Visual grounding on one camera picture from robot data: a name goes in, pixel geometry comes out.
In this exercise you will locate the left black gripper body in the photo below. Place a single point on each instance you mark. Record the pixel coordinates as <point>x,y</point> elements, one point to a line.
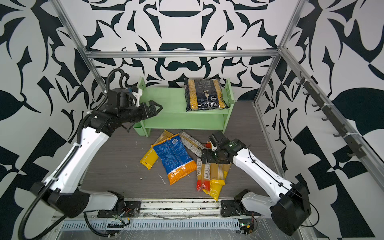
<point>132,113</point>

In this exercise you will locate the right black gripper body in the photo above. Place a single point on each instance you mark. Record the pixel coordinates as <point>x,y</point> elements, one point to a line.
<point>213,156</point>

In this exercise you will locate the grey blue spaghetti pack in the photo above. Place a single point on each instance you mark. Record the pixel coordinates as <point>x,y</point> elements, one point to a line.
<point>192,144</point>

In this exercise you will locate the blue orange pasta bag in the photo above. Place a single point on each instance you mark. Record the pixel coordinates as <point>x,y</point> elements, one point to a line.
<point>175,158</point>

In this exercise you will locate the black penne pasta bag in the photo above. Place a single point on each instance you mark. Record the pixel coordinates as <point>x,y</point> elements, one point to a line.
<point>204,94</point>

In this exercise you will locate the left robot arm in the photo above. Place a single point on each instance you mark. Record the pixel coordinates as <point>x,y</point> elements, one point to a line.
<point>61,189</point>

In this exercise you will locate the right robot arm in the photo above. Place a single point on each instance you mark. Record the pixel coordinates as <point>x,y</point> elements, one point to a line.
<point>287,204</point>

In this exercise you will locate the green two-tier shelf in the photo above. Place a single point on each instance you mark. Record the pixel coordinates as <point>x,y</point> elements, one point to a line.
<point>174,116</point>

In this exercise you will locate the yellow Pastatime spaghetti bag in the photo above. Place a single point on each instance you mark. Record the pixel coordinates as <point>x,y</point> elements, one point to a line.
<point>218,175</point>

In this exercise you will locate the red spaghetti pack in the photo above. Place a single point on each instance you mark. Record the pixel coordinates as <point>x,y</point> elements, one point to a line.
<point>203,176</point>

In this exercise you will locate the small electronics board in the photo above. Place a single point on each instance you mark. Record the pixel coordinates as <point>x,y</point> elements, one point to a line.
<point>248,228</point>

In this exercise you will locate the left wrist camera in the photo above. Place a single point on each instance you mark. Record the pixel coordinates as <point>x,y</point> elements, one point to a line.
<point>136,94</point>

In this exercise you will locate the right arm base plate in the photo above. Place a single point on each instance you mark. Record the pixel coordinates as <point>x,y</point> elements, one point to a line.
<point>232,208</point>

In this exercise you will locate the white cable duct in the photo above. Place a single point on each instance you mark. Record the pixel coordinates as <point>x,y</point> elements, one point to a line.
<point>186,224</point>

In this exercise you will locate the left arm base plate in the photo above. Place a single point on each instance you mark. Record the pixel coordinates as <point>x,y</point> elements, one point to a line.
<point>124,209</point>

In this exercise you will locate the aluminium frame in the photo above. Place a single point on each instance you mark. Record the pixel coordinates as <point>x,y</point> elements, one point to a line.
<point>372,161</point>

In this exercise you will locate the wall hook rail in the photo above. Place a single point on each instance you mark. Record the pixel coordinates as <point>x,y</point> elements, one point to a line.
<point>333,115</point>

